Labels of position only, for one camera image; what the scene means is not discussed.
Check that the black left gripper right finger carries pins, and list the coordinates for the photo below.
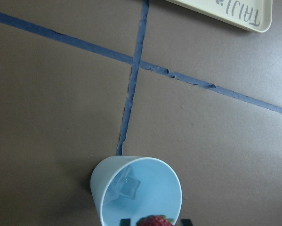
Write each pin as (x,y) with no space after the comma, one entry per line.
(186,222)

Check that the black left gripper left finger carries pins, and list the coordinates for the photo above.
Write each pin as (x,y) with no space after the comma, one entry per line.
(125,222)

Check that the red strawberry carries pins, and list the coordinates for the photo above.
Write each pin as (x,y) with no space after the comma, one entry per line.
(155,220)

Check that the light blue plastic cup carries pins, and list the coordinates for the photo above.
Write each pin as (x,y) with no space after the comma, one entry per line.
(159,193)

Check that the clear ice cube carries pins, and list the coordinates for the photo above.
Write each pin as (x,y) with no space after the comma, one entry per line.
(126,184)

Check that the cream bear serving tray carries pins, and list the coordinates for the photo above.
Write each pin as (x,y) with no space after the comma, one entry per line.
(250,15)

